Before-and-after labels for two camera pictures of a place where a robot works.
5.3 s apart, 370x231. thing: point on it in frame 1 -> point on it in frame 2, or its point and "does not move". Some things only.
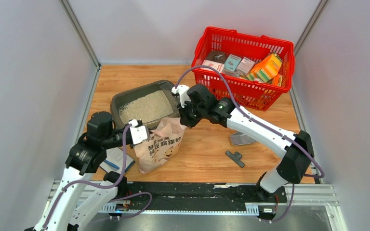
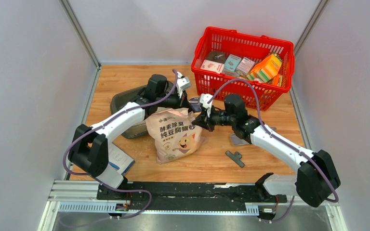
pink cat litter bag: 163,142 -> 176,132
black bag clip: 235,158 does not move
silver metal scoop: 239,138 does not move
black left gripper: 132,145 -> 182,103
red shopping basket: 260,68 does not move
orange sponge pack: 267,69 does not move
